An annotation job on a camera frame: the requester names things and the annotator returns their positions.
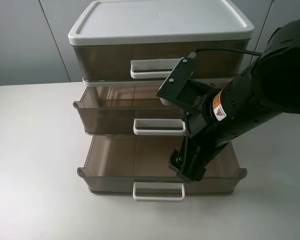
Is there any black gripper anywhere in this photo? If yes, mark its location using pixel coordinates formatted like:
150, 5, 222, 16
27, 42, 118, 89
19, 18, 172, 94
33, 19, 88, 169
168, 89, 235, 183

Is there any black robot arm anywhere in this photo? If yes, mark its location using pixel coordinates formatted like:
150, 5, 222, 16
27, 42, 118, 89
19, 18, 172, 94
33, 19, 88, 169
170, 19, 300, 183

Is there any lower brown translucent drawer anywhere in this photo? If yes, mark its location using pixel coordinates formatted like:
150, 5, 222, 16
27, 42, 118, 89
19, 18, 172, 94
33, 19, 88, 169
77, 135, 248, 198

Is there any brown translucent drawer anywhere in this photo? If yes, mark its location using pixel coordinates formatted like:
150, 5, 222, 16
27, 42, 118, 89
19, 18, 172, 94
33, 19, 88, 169
77, 135, 248, 198
73, 85, 184, 135
74, 39, 249, 82

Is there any middle brown translucent drawer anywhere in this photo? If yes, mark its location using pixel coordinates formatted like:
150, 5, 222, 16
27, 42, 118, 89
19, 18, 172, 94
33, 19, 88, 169
73, 85, 184, 135

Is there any upper brown translucent drawer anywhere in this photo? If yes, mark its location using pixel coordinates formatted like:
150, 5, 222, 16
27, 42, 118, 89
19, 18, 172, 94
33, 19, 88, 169
74, 39, 249, 82

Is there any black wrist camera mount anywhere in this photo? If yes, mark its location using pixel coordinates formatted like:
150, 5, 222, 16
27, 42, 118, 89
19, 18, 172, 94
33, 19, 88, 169
156, 57, 217, 115

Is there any black camera cable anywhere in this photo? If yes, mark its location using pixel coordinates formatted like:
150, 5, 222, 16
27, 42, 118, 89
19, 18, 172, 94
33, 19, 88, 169
188, 47, 263, 60

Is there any white drawer cabinet frame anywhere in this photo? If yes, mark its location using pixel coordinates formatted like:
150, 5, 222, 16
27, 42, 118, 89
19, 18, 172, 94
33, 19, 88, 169
68, 0, 254, 87

